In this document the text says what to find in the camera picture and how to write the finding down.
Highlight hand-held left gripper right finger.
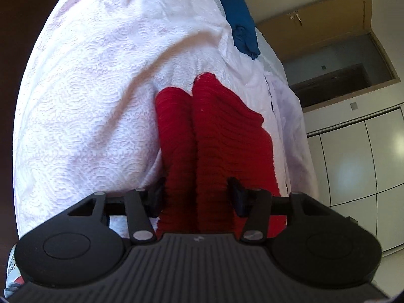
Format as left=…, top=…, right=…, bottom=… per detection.
left=227, top=177, right=331, bottom=244

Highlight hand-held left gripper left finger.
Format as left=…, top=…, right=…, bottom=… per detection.
left=67, top=177, right=167, bottom=245

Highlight red patterned knit sweater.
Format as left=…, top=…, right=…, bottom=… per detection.
left=154, top=72, right=286, bottom=239

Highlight white bed sheet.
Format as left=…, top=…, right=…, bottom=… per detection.
left=252, top=27, right=320, bottom=198

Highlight white textured bed blanket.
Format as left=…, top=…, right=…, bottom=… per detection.
left=13, top=0, right=291, bottom=237

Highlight white wardrobe doors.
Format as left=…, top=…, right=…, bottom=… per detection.
left=305, top=103, right=404, bottom=256

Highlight dark wooden desk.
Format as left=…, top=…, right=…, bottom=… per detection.
left=289, top=63, right=373, bottom=108

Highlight blue folded cloth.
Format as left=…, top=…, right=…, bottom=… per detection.
left=215, top=0, right=261, bottom=60

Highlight tan wooden cabinet door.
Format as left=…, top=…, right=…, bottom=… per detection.
left=254, top=0, right=401, bottom=111

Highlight metal cabinet door handle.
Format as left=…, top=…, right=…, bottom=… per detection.
left=288, top=10, right=304, bottom=26

